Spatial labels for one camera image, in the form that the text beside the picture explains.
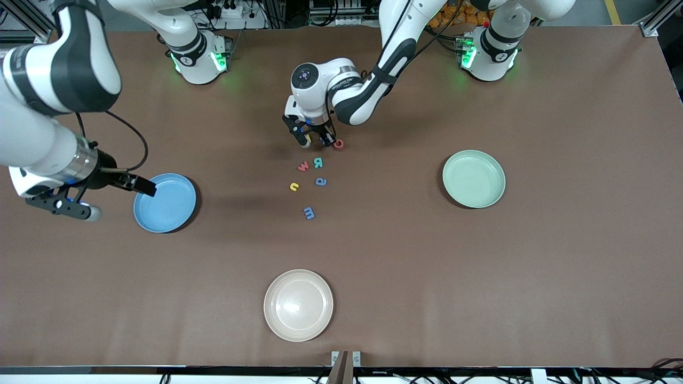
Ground orange items pile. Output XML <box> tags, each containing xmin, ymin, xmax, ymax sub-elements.
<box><xmin>430</xmin><ymin>0</ymin><xmax>490</xmax><ymax>28</ymax></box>

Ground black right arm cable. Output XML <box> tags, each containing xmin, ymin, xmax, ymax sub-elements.
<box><xmin>75</xmin><ymin>109</ymin><xmax>149</xmax><ymax>172</ymax></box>

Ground brown table mat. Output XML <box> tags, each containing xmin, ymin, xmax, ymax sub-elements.
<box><xmin>0</xmin><ymin>24</ymin><xmax>683</xmax><ymax>369</ymax></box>

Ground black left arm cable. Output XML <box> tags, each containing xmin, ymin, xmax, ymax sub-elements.
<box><xmin>380</xmin><ymin>0</ymin><xmax>466</xmax><ymax>81</ymax></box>

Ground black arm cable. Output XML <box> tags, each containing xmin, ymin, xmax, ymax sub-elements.
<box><xmin>380</xmin><ymin>0</ymin><xmax>466</xmax><ymax>81</ymax></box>
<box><xmin>75</xmin><ymin>109</ymin><xmax>149</xmax><ymax>172</ymax></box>

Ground grey metal edge bracket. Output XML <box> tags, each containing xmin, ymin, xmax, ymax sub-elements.
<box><xmin>331</xmin><ymin>350</ymin><xmax>362</xmax><ymax>369</ymax></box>

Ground brown wedge piece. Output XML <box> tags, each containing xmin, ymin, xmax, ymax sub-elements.
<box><xmin>327</xmin><ymin>351</ymin><xmax>348</xmax><ymax>384</ymax></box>

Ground beige round plate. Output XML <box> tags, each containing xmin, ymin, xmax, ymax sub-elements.
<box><xmin>264</xmin><ymin>269</ymin><xmax>334</xmax><ymax>342</ymax></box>

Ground aluminium frame profile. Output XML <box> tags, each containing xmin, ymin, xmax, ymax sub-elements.
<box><xmin>0</xmin><ymin>0</ymin><xmax>54</xmax><ymax>43</ymax></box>
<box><xmin>638</xmin><ymin>0</ymin><xmax>683</xmax><ymax>38</ymax></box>

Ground blue round plate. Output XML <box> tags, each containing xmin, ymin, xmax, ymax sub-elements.
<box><xmin>133</xmin><ymin>173</ymin><xmax>197</xmax><ymax>234</ymax></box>

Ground light green round plate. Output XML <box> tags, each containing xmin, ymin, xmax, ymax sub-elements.
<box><xmin>442</xmin><ymin>150</ymin><xmax>506</xmax><ymax>209</ymax></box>

